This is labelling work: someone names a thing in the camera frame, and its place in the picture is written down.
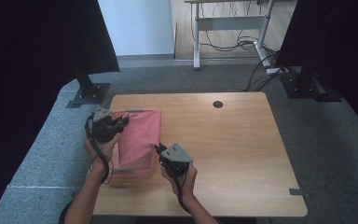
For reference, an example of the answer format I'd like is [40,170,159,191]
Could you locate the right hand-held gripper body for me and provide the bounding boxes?
[158,142,195,179]

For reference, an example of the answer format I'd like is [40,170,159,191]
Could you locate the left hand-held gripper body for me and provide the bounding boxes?
[89,105,123,144]

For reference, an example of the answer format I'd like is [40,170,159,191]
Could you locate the pink cloth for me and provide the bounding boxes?
[113,108,163,168]

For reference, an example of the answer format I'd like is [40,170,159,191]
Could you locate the pink plastic basket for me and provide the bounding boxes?
[104,108,158,181]

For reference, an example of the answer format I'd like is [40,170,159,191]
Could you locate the person's left hand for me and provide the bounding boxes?
[83,133,121,166]

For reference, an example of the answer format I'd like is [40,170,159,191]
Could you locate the person's right hand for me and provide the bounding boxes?
[160,161,199,201]

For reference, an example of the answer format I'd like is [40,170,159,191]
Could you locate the black metal stand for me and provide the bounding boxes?
[280,60,343,103]
[65,59,112,109]

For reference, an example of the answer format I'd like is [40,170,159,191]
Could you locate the black curtain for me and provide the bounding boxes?
[274,0,358,138]
[0,0,121,218]

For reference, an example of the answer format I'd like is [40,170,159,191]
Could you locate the white power strip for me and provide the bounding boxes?
[265,66,290,76]

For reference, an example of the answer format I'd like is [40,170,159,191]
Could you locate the left hand-held gripper cable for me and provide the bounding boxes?
[84,113,114,186]

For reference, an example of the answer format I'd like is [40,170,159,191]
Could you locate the hand-held gripper cable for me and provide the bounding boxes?
[166,167,192,215]
[84,113,114,186]

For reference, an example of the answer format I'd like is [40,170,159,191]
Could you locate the right hand-held gripper cable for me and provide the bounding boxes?
[166,167,192,215]

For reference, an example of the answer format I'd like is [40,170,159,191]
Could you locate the black floor cables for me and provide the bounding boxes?
[199,0,291,93]

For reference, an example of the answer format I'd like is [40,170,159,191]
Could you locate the white desk frame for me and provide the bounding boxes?
[184,0,282,76]

